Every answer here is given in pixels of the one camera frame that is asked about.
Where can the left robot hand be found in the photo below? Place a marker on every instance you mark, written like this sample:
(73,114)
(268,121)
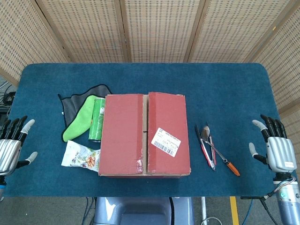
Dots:
(10,154)

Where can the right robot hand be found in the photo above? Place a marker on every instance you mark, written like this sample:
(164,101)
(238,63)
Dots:
(280,152)

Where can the red cardboard box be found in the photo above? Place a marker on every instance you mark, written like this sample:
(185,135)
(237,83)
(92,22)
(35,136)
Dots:
(122,131)

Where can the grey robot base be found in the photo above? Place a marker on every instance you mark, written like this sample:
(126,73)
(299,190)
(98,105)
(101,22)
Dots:
(140,211)

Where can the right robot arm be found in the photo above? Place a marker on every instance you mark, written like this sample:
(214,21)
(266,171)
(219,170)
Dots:
(289,201)

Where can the white snack bag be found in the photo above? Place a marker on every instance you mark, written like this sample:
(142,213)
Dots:
(79,155)

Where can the red metal tongs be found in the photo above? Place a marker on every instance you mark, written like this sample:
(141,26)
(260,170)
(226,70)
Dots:
(203,146)

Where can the green microfiber cloth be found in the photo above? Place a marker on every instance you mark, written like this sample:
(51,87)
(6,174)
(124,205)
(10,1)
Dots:
(80,119)

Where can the grey cloth black trim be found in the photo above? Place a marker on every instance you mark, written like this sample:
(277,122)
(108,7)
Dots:
(72,105)

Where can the blue table mat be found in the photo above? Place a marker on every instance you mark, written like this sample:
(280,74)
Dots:
(222,93)

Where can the green chip can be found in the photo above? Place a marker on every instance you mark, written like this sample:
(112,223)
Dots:
(97,119)

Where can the white pole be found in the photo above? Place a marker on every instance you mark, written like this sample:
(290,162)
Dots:
(203,208)

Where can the woven bamboo folding screen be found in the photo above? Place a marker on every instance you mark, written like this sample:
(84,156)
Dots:
(161,28)

